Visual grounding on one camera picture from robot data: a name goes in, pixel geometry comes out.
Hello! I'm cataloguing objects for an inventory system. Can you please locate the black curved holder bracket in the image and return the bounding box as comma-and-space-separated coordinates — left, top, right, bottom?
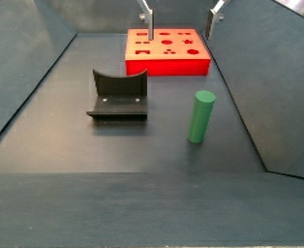
87, 71, 150, 120

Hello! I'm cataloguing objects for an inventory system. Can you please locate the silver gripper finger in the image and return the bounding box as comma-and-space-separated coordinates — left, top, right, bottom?
206, 0, 228, 39
138, 0, 154, 41

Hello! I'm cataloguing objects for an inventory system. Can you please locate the red shape sorter board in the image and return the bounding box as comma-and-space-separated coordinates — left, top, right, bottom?
126, 28, 211, 77

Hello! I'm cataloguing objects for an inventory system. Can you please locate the green cylinder peg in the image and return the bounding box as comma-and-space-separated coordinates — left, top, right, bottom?
190, 90, 216, 143

